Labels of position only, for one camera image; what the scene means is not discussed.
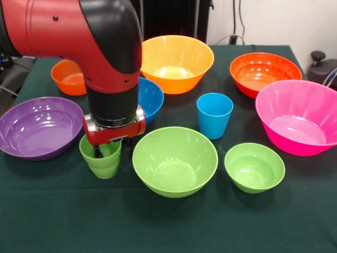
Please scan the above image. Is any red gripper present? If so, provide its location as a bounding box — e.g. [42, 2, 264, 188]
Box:
[83, 115, 147, 159]

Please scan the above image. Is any stack of green cups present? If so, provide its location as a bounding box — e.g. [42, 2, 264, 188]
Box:
[78, 134, 123, 180]

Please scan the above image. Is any large green bowl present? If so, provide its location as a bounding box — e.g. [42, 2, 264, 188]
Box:
[132, 126, 219, 199]

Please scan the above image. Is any wide purple bowl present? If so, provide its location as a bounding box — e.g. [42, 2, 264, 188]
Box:
[0, 96, 85, 162]

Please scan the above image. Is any blue cup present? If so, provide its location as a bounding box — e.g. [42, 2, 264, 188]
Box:
[196, 92, 234, 140]

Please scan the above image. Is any small green bowl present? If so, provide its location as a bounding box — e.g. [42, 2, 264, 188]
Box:
[224, 142, 286, 194]

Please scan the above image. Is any blue bowl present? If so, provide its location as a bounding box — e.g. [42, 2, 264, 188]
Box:
[136, 77, 165, 126]

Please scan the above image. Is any small orange bowl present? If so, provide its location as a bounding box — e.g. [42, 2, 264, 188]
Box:
[51, 59, 87, 96]

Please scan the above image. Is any dark green tablecloth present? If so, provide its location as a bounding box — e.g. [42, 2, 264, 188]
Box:
[0, 44, 337, 253]

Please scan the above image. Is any large yellow-orange bowl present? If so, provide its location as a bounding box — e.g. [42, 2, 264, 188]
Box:
[141, 35, 215, 95]

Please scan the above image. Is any wide red-orange bowl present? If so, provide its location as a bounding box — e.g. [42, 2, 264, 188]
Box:
[229, 52, 303, 100]

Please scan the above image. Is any large pink bowl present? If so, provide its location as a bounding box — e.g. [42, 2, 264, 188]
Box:
[255, 80, 337, 157]

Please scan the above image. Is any grey chair with black knob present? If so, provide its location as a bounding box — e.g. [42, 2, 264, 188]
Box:
[306, 51, 337, 87]

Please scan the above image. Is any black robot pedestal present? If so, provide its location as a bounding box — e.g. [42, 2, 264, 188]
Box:
[130, 0, 214, 45]

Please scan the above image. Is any white cable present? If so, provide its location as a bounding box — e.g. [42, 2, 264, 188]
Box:
[214, 34, 233, 45]

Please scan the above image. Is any black wall cable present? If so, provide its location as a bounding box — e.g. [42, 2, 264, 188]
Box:
[233, 0, 247, 45]

